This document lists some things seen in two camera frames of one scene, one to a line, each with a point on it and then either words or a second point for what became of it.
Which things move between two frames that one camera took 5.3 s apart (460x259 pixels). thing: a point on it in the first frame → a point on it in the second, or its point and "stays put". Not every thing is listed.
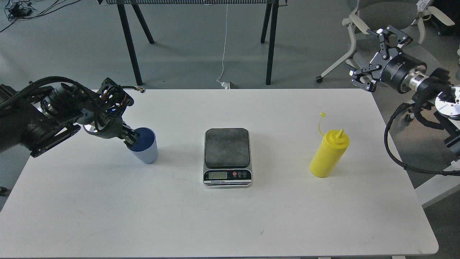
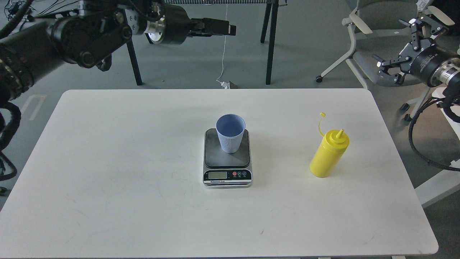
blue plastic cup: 146,148 → 230,127
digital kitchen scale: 227,163 stays put
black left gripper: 110,102 → 173,27
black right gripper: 401,71 → 426,60
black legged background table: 271,5 stays put
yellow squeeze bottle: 329,151 stays put
